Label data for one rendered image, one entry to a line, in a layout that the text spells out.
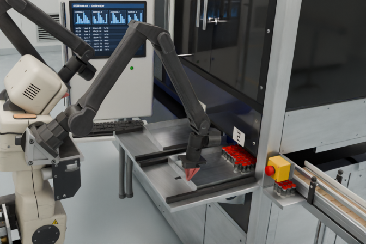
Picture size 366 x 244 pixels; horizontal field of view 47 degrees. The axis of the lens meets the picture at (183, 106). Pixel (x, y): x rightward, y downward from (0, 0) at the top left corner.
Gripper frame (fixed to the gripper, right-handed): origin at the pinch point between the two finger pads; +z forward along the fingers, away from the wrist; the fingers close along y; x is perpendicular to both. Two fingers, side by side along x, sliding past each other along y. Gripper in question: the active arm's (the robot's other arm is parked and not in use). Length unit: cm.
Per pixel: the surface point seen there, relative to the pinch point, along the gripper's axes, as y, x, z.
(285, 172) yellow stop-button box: 28.5, -21.7, -12.8
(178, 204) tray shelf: -8.2, -9.7, 4.8
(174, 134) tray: 15.2, 44.2, 0.7
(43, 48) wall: 38, 543, 77
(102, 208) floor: 10, 116, 90
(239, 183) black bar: 19.3, -8.1, -1.0
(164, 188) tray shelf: -8.5, 2.1, 4.7
